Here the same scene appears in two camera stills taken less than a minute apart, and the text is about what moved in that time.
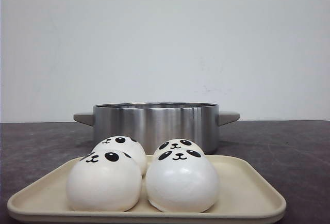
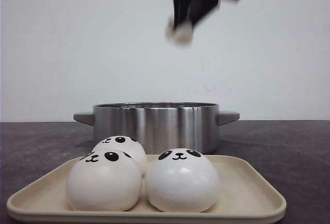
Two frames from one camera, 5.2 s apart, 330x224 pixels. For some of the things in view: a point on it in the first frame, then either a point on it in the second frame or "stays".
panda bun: (121, 143) stays
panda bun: (106, 180) stays
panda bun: (178, 144) to (180, 36)
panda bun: (181, 180) stays
